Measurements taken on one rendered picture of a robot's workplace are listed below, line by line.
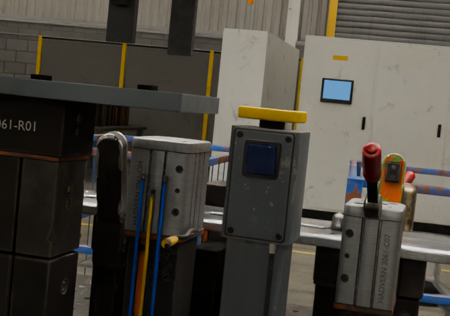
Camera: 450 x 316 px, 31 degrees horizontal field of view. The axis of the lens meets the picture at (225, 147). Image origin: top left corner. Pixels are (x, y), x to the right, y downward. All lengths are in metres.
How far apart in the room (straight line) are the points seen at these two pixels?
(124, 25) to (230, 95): 8.30
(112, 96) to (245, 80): 8.29
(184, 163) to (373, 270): 0.25
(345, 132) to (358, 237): 8.06
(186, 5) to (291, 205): 0.28
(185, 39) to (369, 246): 0.32
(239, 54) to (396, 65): 1.71
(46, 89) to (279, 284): 0.30
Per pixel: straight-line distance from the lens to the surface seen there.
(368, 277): 0.96
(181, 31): 0.94
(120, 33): 0.82
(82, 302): 1.84
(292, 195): 0.80
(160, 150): 0.99
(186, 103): 0.80
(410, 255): 1.07
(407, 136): 9.02
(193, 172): 1.01
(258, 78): 9.05
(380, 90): 9.01
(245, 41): 9.12
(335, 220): 1.16
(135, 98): 0.80
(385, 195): 1.28
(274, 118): 0.80
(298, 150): 0.80
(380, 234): 0.95
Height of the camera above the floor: 1.16
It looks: 3 degrees down
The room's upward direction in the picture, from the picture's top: 6 degrees clockwise
